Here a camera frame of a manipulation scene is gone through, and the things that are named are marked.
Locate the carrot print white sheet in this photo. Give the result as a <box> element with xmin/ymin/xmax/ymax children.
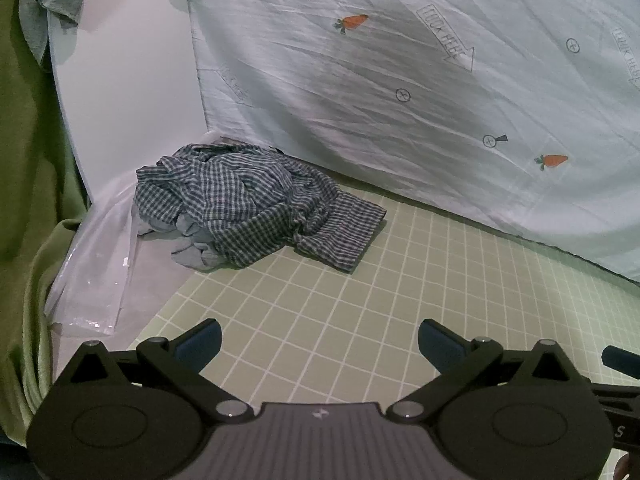
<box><xmin>187</xmin><ymin>0</ymin><xmax>640</xmax><ymax>283</ymax></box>

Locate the blue plaid shirt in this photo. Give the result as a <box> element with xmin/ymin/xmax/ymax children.
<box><xmin>135</xmin><ymin>142</ymin><xmax>388</xmax><ymax>275</ymax></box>

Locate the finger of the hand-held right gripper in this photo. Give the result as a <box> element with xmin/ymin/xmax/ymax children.
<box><xmin>601</xmin><ymin>345</ymin><xmax>640</xmax><ymax>372</ymax></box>

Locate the clear plastic bag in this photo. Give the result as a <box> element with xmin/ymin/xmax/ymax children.
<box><xmin>44</xmin><ymin>187</ymin><xmax>146</xmax><ymax>338</ymax></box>

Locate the green cloth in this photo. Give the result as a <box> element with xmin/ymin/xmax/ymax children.
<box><xmin>0</xmin><ymin>0</ymin><xmax>93</xmax><ymax>448</ymax></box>

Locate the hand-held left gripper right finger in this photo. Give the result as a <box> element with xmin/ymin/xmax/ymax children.
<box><xmin>385</xmin><ymin>317</ymin><xmax>583</xmax><ymax>423</ymax></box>

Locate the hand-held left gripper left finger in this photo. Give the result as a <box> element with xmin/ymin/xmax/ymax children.
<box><xmin>62</xmin><ymin>317</ymin><xmax>256</xmax><ymax>423</ymax></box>

